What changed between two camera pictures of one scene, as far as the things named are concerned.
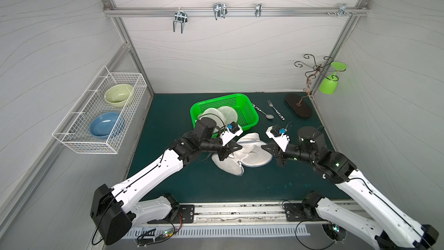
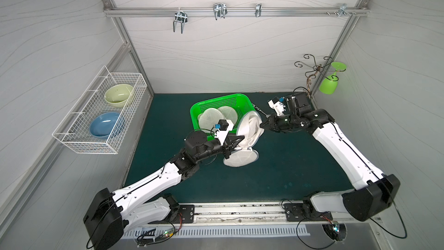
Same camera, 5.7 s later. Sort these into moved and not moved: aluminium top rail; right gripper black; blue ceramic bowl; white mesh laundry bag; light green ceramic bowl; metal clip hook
Moved: right gripper black; white mesh laundry bag
Not moved: aluminium top rail; blue ceramic bowl; light green ceramic bowl; metal clip hook
